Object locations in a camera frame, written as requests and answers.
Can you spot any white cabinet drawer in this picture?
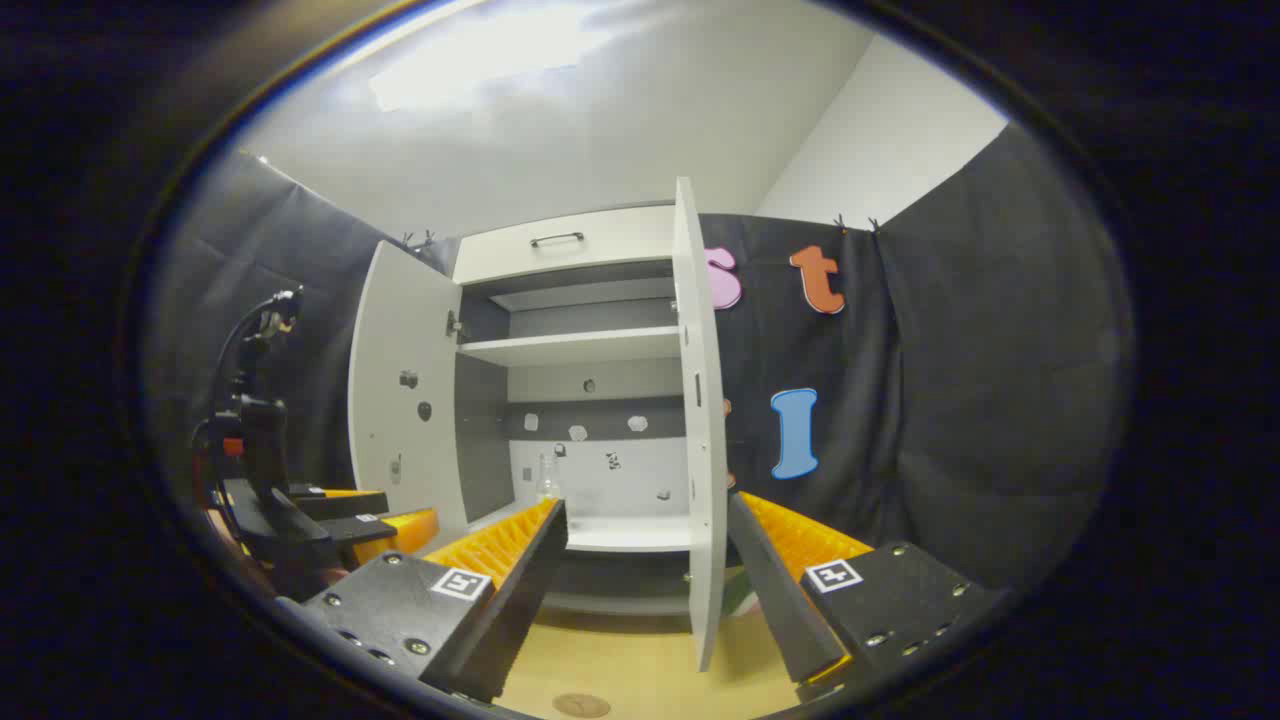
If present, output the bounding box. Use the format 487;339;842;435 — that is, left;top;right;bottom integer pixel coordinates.
453;205;677;286

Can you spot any white door with camera sticker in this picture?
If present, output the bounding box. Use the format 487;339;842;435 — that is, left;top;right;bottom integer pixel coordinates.
348;240;469;531

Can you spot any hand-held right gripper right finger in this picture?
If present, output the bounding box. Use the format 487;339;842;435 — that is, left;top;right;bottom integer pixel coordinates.
727;490;1009;705

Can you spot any white and grey cabinet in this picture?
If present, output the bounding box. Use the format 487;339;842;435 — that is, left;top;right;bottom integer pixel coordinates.
452;205;701;616

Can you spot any black backdrop cloth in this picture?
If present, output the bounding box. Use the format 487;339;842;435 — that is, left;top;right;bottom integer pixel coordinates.
145;125;1136;601

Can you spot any white door with hat sticker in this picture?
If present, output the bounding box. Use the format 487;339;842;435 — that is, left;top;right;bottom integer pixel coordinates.
672;178;728;673

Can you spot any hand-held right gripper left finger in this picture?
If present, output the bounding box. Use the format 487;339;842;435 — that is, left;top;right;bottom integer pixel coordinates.
275;497;569;704

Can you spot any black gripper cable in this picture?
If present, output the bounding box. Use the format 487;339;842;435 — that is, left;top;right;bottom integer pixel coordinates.
212;286;304;421

